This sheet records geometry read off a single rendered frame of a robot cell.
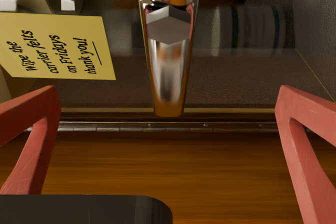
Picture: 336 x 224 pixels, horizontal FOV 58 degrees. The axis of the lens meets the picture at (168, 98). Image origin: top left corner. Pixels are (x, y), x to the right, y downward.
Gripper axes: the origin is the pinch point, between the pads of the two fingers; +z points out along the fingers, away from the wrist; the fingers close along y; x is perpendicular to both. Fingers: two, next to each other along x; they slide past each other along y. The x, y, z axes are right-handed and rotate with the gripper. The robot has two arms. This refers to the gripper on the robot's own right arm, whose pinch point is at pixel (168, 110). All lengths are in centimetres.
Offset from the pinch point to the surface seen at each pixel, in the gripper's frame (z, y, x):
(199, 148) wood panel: 18.3, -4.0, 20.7
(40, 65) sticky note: 8.4, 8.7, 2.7
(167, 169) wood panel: 14.8, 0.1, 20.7
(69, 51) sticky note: 7.4, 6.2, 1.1
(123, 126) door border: 15.7, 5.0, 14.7
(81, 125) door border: 15.6, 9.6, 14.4
